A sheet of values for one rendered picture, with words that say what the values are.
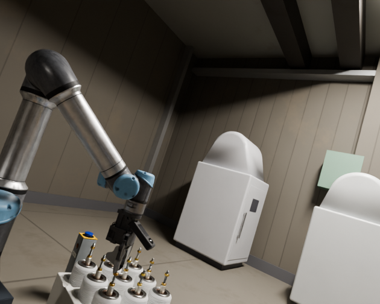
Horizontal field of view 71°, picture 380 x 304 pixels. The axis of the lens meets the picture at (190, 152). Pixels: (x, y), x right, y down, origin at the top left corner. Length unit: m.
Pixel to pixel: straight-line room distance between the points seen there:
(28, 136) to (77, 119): 0.18
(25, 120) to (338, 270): 2.30
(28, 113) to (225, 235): 2.20
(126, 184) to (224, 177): 2.08
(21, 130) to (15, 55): 2.10
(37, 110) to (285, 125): 3.08
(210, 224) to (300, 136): 1.56
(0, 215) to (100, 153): 0.27
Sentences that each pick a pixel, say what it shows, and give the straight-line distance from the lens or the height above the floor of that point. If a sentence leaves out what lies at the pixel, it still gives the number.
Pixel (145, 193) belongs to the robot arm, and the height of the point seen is 0.63.
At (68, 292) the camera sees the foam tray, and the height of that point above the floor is 0.18.
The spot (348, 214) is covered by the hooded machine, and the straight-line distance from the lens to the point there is 2.55.
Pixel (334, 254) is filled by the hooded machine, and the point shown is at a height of 0.53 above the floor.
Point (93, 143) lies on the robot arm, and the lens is 0.80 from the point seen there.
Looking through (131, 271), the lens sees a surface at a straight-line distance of 1.37.
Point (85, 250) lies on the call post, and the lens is 1.42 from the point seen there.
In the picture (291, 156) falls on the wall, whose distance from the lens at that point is 3.46.
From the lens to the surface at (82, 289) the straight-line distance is 1.18.
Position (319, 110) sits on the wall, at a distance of 3.59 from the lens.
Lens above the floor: 0.71
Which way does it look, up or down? 6 degrees up
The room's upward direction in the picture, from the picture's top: 18 degrees clockwise
